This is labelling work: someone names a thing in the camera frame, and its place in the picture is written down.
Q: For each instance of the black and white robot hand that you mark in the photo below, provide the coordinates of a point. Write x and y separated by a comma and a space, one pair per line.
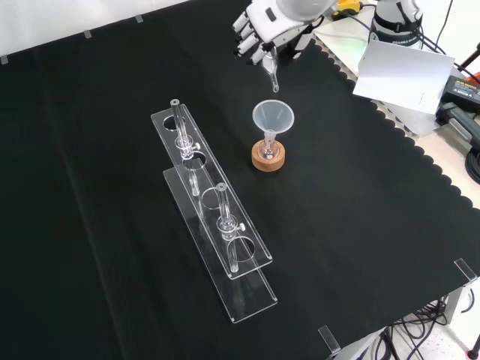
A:
277, 26

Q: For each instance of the clear weighing funnel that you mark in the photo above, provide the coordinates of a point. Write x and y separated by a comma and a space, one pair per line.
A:
273, 71

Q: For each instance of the translucent plastic funnel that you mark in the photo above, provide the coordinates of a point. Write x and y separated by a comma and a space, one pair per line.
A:
273, 116

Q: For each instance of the round-bottom glass flask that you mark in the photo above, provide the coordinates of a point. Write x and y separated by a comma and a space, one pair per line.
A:
269, 152

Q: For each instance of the clear acrylic funnel stand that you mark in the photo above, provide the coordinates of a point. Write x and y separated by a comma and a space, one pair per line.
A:
225, 240

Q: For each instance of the pale board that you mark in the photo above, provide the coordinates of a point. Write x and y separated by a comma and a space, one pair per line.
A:
337, 37

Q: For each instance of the yellow stop button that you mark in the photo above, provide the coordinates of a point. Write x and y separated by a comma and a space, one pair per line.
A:
348, 5

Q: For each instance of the white paper sheet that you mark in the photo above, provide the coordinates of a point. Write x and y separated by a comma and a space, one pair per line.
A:
405, 75

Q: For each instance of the grey tape clip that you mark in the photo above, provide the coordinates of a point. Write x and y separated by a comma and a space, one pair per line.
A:
87, 34
4, 60
139, 18

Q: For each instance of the black tripod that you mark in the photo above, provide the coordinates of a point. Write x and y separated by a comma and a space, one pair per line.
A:
468, 60

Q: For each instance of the black power adapter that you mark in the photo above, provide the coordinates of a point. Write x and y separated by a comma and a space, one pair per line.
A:
463, 92

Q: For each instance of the black clamp tool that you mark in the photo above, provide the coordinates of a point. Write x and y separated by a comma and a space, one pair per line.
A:
459, 123

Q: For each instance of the black cloth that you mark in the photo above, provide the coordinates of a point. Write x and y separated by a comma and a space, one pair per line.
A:
337, 225

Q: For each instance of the clear cloth clip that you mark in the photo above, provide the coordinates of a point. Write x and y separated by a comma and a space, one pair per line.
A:
466, 270
329, 339

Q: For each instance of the white table leg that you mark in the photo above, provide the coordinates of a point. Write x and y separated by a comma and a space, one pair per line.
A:
459, 300

